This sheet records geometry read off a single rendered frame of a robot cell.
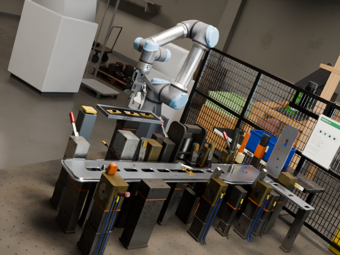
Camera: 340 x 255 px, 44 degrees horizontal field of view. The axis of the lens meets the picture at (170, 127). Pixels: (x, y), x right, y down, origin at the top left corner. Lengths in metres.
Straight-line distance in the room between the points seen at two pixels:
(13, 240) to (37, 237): 0.10
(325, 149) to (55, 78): 4.04
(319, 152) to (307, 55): 6.12
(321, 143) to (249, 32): 6.64
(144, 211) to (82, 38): 4.39
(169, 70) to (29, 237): 4.05
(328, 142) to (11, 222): 1.97
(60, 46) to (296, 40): 5.02
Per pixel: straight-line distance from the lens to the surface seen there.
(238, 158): 2.71
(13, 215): 2.02
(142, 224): 1.96
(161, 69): 5.69
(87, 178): 1.82
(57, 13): 5.80
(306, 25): 9.05
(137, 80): 2.23
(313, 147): 2.98
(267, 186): 2.41
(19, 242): 1.87
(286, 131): 2.76
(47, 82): 5.92
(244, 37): 9.43
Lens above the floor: 1.80
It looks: 16 degrees down
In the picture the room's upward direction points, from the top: 21 degrees clockwise
